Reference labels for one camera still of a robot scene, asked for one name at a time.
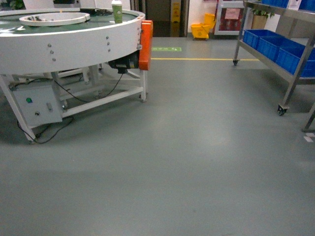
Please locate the blue bin on cart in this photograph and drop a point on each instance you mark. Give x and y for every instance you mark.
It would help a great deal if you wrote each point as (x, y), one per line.
(269, 46)
(289, 58)
(251, 36)

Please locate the green paper cup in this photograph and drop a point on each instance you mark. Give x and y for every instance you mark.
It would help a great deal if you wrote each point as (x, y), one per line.
(117, 11)

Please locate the blue bin on cart middle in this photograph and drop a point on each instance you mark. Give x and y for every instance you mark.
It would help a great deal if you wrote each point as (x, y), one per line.
(269, 46)

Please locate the steel wheeled cart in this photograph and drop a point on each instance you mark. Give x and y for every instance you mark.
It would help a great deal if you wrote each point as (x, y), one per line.
(305, 18)

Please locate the grey control box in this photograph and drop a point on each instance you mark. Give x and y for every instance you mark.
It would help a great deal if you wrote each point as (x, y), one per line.
(39, 103)

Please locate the white round conveyor table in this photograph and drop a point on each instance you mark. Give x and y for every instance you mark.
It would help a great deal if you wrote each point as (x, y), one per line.
(90, 59)

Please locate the potted green plant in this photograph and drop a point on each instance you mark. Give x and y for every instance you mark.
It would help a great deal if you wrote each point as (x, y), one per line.
(260, 18)

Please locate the blue bin on cart right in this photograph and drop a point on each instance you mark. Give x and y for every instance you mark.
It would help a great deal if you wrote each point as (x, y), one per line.
(289, 58)

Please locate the orange motor cover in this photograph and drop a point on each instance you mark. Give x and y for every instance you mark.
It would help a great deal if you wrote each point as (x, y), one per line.
(146, 43)

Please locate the yellow mop bucket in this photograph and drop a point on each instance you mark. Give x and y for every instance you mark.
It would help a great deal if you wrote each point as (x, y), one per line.
(202, 30)

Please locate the blue bin on cart left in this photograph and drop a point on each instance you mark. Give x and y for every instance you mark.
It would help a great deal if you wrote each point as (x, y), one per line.
(251, 36)

